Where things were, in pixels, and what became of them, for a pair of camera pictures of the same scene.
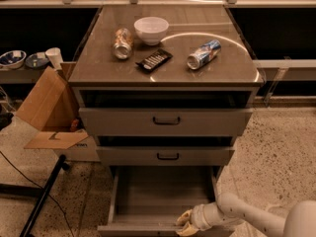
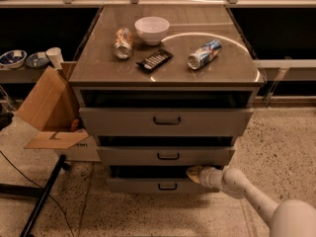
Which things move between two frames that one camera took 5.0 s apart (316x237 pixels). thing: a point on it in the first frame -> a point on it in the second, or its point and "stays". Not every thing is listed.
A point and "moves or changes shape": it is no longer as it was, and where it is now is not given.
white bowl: (151, 30) stays
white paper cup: (54, 54) stays
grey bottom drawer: (147, 200) moves or changes shape
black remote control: (154, 60) stays
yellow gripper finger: (186, 218) -> (195, 173)
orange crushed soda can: (122, 45) stays
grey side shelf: (21, 75) stays
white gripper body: (199, 216) -> (204, 176)
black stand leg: (42, 195) stays
